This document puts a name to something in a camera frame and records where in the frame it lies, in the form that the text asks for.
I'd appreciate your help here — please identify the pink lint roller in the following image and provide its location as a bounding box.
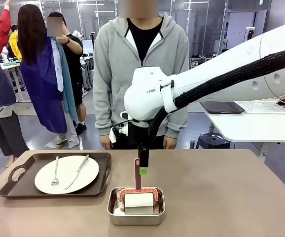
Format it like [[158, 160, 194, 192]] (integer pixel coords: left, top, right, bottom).
[[118, 158, 159, 215]]

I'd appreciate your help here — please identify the person in black t-shirt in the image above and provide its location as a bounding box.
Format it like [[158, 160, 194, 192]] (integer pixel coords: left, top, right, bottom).
[[55, 11, 88, 136]]

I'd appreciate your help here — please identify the silver fork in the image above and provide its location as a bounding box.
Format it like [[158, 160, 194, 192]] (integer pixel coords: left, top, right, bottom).
[[50, 156, 61, 188]]

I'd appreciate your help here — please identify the stainless steel container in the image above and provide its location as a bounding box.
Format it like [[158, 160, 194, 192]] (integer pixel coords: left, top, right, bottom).
[[107, 186, 166, 226]]

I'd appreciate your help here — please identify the white wire dish rack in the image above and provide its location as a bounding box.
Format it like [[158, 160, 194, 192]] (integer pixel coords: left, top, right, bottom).
[[236, 95, 285, 115]]

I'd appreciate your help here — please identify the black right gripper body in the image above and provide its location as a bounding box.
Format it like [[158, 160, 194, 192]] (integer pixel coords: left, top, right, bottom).
[[127, 120, 150, 152]]

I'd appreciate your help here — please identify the white cable strap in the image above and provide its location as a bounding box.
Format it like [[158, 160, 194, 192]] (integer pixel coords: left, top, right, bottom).
[[159, 79, 179, 114]]

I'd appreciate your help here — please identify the white background table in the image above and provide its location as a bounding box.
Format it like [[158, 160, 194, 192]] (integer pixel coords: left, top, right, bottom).
[[198, 98, 285, 162]]

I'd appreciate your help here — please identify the white shoe rack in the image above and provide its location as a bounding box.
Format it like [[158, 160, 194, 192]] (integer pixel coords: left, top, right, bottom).
[[189, 54, 217, 67]]

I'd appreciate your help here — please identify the person's right hand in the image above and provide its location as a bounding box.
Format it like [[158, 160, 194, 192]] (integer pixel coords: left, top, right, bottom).
[[99, 134, 113, 150]]

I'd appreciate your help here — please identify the black camera stand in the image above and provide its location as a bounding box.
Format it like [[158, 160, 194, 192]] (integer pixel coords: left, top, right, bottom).
[[245, 26, 256, 41]]

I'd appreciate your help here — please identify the black braided cable sleeve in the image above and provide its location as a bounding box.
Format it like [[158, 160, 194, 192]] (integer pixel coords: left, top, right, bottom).
[[148, 46, 285, 139]]

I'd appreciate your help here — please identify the white round plate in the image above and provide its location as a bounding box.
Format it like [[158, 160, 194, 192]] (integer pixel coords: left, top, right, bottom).
[[34, 155, 100, 195]]

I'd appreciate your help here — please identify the person's left forearm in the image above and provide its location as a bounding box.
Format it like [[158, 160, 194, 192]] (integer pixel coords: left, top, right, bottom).
[[166, 108, 189, 138]]

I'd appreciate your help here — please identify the person's left hand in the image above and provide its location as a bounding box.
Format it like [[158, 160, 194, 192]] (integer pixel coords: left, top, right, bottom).
[[162, 135, 178, 150]]

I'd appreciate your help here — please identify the person in grey hoodie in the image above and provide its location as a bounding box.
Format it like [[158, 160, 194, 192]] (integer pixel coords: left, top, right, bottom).
[[93, 12, 190, 150]]

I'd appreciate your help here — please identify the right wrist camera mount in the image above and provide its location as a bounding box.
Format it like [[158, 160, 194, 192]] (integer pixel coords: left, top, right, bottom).
[[108, 111, 134, 144]]

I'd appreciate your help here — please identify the black stool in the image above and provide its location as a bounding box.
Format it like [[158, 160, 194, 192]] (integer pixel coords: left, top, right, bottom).
[[196, 132, 231, 150]]

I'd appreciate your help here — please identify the long-haired woman purple apron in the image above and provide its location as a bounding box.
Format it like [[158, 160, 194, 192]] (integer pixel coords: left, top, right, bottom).
[[17, 4, 81, 149]]

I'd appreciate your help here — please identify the person's right forearm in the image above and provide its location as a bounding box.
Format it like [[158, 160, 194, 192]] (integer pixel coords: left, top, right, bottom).
[[93, 91, 113, 136]]

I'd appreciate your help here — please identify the person in yellow top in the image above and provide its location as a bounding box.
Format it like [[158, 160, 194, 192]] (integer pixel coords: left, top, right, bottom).
[[8, 24, 23, 63]]

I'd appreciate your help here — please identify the brown tray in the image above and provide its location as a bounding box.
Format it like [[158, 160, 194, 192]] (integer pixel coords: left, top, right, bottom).
[[201, 101, 246, 115], [0, 152, 112, 199]]

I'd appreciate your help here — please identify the silver knife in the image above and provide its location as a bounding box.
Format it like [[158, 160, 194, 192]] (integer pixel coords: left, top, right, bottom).
[[65, 155, 90, 190]]

